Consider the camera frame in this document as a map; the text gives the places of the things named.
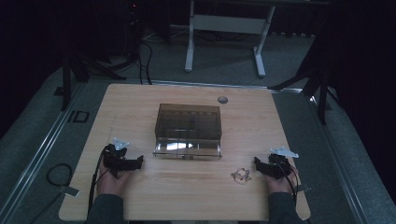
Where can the person's right hand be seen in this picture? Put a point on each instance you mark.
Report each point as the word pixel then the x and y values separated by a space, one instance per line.
pixel 280 185

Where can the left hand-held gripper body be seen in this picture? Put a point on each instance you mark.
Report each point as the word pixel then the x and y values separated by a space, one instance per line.
pixel 113 158

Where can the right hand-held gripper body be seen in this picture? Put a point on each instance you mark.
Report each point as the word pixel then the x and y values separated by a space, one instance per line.
pixel 278 165

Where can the black metal stand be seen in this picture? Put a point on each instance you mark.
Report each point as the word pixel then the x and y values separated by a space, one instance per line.
pixel 70 71
pixel 317 81

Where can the white metal table frame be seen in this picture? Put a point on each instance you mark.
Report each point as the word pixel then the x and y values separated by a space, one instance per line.
pixel 229 24

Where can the grey table grommet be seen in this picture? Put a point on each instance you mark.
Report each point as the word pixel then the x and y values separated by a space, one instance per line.
pixel 222 100

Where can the transparent brown drawer box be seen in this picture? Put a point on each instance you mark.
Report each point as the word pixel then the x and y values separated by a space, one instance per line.
pixel 188 129

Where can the person's left hand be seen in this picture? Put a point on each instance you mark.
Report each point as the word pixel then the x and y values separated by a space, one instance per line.
pixel 110 183

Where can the small clear plastic item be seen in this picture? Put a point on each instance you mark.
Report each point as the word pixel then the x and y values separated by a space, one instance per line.
pixel 241 175

